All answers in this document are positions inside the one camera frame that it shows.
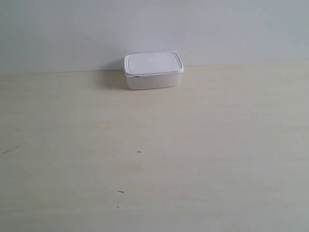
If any white lidded plastic container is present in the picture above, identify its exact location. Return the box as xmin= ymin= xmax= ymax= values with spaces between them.
xmin=124 ymin=52 xmax=184 ymax=90

